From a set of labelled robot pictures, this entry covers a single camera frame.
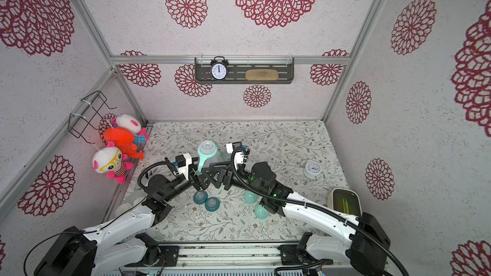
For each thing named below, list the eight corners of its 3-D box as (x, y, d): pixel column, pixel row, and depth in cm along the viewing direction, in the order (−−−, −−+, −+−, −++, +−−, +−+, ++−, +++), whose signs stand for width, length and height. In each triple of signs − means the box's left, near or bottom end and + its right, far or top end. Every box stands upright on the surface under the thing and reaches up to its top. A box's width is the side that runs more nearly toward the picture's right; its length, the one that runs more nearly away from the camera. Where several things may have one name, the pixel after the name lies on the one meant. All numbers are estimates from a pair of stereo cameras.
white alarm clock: (305, 179, 98) (307, 174, 94) (302, 164, 103) (304, 160, 100) (320, 179, 98) (323, 174, 94) (316, 164, 103) (319, 160, 100)
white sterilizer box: (327, 208, 88) (332, 202, 82) (326, 192, 93) (332, 185, 88) (354, 215, 86) (361, 209, 80) (352, 198, 91) (359, 191, 86)
